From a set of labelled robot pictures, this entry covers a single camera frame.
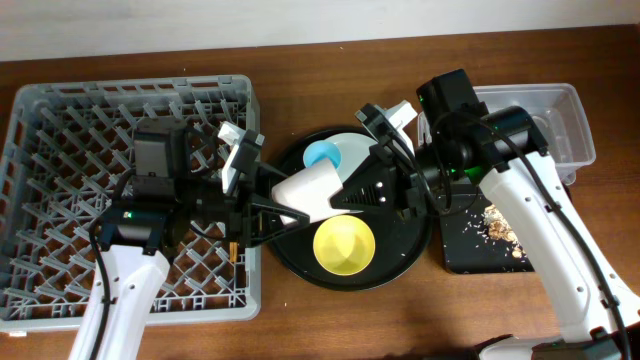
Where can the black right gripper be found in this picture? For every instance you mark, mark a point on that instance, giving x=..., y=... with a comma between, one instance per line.
x=401, y=185

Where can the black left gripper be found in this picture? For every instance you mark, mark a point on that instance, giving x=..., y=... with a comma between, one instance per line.
x=243, y=216

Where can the pink plastic cup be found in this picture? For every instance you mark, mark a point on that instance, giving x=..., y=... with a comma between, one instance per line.
x=309, y=191

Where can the yellow plastic bowl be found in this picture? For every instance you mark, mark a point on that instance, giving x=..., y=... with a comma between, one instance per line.
x=344, y=245

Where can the food scraps and rice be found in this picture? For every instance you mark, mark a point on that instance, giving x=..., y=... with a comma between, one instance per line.
x=493, y=229

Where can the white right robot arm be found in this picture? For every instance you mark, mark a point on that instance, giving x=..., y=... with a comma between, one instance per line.
x=505, y=155

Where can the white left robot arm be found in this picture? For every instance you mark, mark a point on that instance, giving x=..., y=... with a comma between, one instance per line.
x=135, y=238

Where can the grey plastic dishwasher rack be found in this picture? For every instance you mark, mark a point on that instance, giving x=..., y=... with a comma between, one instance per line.
x=65, y=148

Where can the pale grey round plate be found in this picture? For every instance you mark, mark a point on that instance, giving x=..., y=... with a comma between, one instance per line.
x=354, y=148

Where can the light blue plastic cup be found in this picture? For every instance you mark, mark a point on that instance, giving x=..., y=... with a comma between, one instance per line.
x=320, y=150

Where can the round black tray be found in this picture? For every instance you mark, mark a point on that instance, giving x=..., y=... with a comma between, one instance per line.
x=399, y=244

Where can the black rectangular tray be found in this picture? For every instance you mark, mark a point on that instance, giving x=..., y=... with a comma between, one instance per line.
x=468, y=246

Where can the clear plastic bin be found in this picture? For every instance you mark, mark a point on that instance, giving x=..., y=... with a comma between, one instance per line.
x=558, y=113

